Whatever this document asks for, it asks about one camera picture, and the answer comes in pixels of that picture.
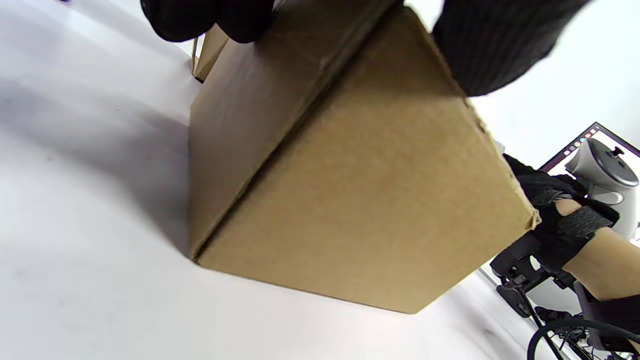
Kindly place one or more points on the computer monitor screen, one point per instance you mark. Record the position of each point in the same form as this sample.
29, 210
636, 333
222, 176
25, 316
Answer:
570, 147

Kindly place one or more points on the brown cardboard box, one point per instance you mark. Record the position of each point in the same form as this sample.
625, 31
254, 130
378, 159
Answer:
375, 200

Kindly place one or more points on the grey right hand controller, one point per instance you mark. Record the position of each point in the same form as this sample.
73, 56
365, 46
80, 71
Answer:
607, 167

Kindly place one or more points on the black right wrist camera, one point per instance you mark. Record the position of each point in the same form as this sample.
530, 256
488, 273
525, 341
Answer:
520, 270

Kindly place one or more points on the person's right hand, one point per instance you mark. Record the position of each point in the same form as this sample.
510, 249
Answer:
565, 235

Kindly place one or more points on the person's right forearm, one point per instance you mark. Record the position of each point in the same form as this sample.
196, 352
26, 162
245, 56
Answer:
610, 265

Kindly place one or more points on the person's left hand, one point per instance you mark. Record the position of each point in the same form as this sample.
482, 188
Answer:
500, 40

